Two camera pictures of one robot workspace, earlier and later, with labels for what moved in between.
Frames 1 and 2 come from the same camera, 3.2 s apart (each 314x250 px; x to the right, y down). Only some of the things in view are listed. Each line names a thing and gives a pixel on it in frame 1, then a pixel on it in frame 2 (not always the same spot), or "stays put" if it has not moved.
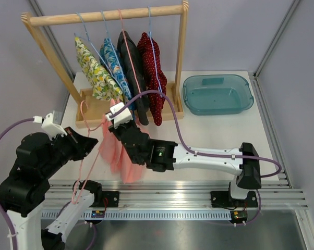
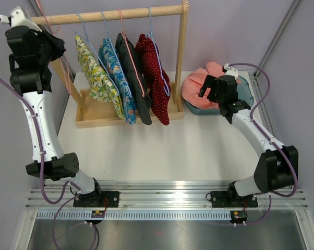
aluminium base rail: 274,193 stays put
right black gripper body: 119,132 -> 219,97
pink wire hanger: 83,104 -> 55,30
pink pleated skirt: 140,125 -> 193,82
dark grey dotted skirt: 130,53 stays put
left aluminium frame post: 36,8 stays put
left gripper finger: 84,145 -> 57,48
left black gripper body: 64,149 -> 43,40
